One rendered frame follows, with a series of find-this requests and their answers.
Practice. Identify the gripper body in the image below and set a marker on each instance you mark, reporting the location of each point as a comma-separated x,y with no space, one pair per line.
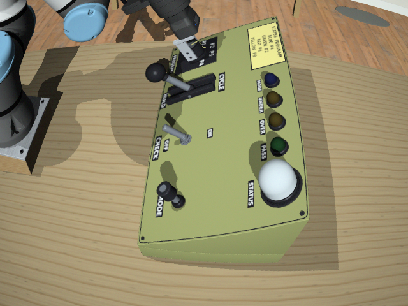
182,19

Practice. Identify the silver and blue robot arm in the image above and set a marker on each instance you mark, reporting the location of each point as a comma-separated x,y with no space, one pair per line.
84,20

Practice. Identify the green control console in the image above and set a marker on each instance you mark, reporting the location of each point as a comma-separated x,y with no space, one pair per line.
215,129

